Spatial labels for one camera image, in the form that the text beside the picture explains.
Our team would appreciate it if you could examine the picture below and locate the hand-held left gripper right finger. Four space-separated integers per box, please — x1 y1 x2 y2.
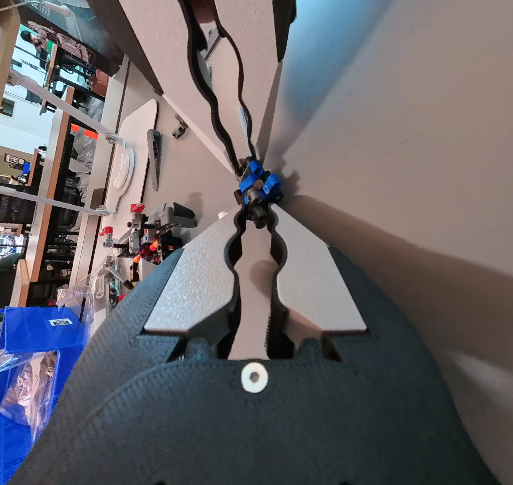
268 205 368 358

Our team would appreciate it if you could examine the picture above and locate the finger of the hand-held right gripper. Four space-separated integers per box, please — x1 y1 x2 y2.
111 0 241 175
212 0 281 161

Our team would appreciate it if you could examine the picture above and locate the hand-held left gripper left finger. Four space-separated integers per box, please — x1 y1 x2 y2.
143 204 247 360

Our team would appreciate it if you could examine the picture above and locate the blue and black lego subassembly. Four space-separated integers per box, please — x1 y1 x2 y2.
234 157 284 229

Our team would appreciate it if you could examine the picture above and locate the lego set box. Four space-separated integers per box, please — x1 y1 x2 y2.
8 0 125 77

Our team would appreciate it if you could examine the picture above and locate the large lego vehicle assembly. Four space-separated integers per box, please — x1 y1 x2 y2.
100 202 198 293

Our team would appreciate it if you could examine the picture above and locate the dark grey curved lego panel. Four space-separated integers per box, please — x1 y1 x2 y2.
146 129 162 191

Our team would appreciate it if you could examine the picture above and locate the person's right hand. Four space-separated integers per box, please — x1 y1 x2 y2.
188 0 217 24

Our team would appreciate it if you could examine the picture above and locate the white book stand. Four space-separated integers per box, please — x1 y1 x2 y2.
0 64 159 305

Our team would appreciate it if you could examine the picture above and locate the orange plastic part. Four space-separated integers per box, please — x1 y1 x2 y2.
70 123 99 141

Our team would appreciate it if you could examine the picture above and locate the blue bin with white tag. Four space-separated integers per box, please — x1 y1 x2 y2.
0 306 91 485

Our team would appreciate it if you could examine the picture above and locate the clear plastic bag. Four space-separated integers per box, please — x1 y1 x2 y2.
0 349 57 429

